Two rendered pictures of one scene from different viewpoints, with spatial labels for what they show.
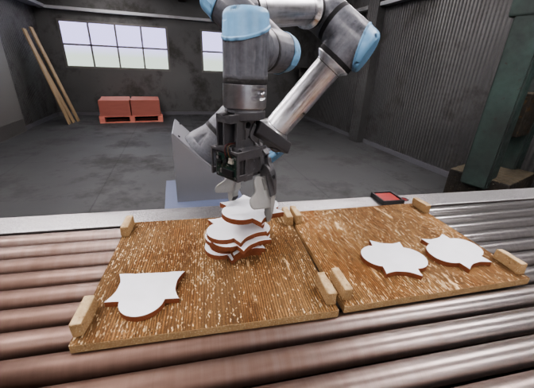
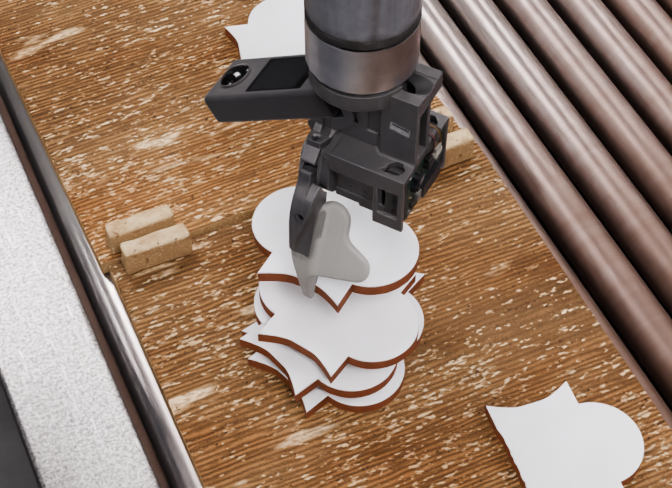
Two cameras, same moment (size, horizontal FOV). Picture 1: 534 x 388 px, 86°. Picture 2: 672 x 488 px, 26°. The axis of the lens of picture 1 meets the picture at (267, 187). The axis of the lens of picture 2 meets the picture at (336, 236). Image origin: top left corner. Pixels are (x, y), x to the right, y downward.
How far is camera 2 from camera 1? 115 cm
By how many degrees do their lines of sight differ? 79
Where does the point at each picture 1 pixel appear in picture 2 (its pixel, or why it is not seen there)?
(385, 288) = not seen: hidden behind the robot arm
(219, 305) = (542, 318)
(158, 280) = (535, 441)
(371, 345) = (515, 113)
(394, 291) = not seen: hidden behind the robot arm
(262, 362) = (608, 244)
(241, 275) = (441, 305)
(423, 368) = (531, 61)
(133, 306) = (620, 446)
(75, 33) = not seen: outside the picture
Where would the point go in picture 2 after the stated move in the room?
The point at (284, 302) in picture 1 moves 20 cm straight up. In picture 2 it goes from (491, 220) to (513, 54)
